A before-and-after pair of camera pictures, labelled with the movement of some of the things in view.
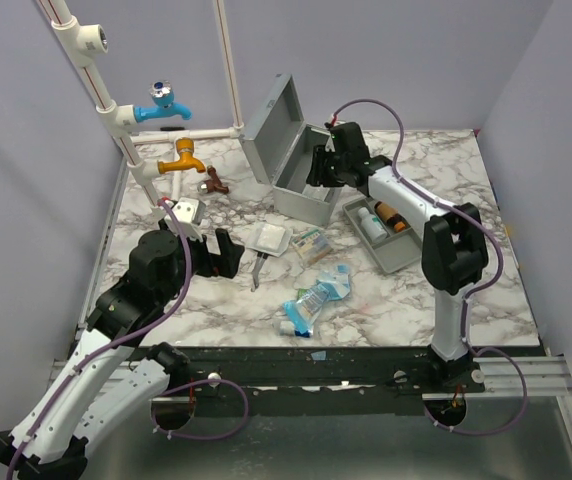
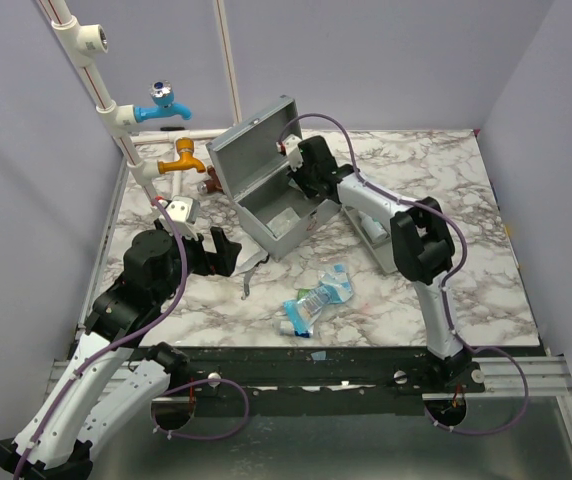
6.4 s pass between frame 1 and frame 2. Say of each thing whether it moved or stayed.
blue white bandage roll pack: stayed
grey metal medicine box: moved
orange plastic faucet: stayed
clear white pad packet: moved
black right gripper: moved
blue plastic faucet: stayed
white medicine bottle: stayed
